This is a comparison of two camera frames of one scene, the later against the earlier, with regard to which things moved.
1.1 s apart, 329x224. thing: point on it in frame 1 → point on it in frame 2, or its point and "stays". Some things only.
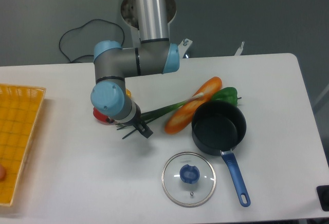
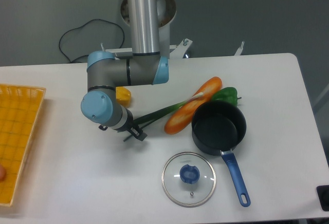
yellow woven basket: (19, 109) stays
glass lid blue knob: (188, 179) stays
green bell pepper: (229, 94) stays
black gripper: (143, 128) → (130, 124)
